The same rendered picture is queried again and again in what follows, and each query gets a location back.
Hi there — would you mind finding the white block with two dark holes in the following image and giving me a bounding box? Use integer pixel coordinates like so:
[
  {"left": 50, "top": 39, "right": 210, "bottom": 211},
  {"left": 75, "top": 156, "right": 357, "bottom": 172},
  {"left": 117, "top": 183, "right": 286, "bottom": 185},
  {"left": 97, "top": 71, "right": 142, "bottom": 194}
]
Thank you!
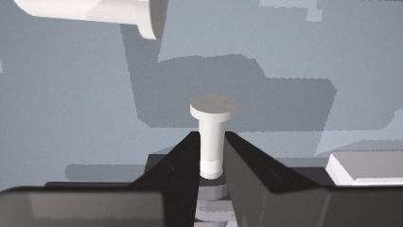
[{"left": 325, "top": 151, "right": 403, "bottom": 185}]

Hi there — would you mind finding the grey headed pin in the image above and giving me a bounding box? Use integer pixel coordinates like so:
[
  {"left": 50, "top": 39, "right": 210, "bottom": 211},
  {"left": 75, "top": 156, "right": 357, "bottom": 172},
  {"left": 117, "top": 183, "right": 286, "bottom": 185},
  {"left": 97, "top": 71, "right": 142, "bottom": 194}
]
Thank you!
[{"left": 190, "top": 94, "right": 237, "bottom": 179}]

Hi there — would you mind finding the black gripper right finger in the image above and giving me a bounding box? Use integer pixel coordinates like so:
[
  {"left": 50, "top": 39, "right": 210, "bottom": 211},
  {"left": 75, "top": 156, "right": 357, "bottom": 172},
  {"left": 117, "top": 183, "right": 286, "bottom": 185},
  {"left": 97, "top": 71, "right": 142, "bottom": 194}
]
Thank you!
[{"left": 223, "top": 131, "right": 403, "bottom": 227}]

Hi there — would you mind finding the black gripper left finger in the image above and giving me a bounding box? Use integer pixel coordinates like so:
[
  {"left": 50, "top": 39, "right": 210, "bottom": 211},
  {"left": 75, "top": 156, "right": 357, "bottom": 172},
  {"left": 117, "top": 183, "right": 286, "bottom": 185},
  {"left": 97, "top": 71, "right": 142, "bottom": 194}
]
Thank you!
[{"left": 0, "top": 131, "right": 201, "bottom": 227}]

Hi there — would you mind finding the dark grey flat slab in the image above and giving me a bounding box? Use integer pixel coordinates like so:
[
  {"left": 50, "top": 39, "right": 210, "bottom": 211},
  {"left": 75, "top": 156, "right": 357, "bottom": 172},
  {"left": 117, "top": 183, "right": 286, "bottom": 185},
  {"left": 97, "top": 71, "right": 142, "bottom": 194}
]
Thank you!
[{"left": 0, "top": 0, "right": 403, "bottom": 192}]

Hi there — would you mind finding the white headed pin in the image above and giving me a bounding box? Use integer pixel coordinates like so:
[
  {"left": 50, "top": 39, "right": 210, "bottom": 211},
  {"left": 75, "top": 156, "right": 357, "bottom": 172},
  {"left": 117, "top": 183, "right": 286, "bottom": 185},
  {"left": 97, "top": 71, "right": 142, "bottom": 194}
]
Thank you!
[{"left": 14, "top": 0, "right": 167, "bottom": 40}]

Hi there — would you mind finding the grey metal clevis fork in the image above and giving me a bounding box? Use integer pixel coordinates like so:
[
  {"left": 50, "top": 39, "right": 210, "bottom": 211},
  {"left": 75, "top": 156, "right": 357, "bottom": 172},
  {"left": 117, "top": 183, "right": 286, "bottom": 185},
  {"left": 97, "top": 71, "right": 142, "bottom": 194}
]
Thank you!
[{"left": 44, "top": 154, "right": 229, "bottom": 227}]

